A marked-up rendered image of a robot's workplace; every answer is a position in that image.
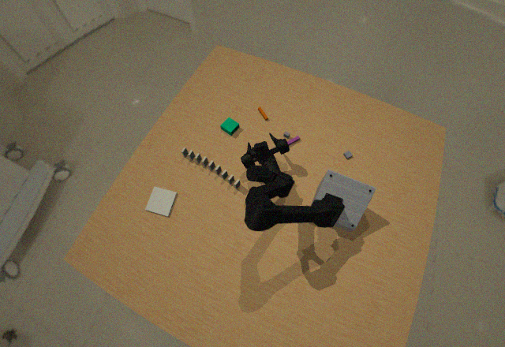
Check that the green block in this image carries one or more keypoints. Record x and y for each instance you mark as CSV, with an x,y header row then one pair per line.
x,y
229,126

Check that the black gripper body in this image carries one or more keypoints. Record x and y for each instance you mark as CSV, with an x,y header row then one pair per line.
x,y
282,146

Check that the purple rectangular block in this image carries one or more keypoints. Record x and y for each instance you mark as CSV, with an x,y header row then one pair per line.
x,y
293,140

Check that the orange rectangular block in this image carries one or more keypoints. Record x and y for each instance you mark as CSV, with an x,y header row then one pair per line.
x,y
263,114

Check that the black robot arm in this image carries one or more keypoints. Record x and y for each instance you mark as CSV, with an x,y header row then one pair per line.
x,y
261,213

